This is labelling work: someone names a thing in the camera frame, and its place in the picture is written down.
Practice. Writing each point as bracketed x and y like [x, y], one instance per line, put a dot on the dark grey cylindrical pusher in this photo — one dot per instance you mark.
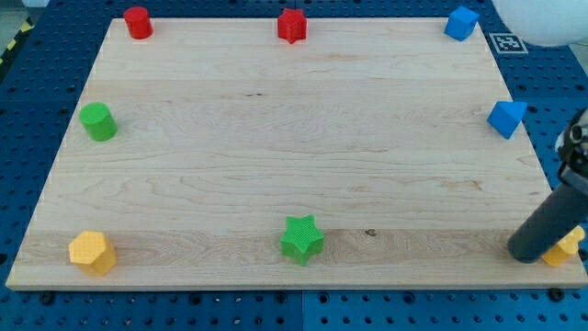
[563, 210]

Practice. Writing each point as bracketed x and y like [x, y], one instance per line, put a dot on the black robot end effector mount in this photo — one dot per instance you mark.
[571, 147]

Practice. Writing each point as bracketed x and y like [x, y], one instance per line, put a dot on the yellow heart block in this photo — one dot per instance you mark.
[565, 248]

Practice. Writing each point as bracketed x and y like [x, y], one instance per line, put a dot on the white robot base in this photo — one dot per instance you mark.
[547, 23]

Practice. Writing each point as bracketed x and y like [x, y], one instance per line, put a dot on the blue triangular block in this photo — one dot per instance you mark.
[506, 116]

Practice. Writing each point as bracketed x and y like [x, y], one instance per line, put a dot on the white fiducial marker tag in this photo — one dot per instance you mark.
[507, 43]

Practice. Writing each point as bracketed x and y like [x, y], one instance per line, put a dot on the blue cube block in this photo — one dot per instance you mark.
[461, 23]

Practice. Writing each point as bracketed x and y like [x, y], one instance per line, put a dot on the green star block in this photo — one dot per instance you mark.
[302, 239]

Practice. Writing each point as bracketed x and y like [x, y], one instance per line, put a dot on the wooden board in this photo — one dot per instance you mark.
[376, 126]

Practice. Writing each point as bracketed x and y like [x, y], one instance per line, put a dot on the red star block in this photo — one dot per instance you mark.
[292, 25]

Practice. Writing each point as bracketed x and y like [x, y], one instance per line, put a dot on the red cylinder block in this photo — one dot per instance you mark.
[138, 21]

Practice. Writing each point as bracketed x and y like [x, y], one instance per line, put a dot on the green cylinder block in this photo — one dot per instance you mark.
[98, 121]

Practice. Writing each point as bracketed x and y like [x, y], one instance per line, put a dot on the yellow hexagon block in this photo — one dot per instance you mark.
[93, 253]

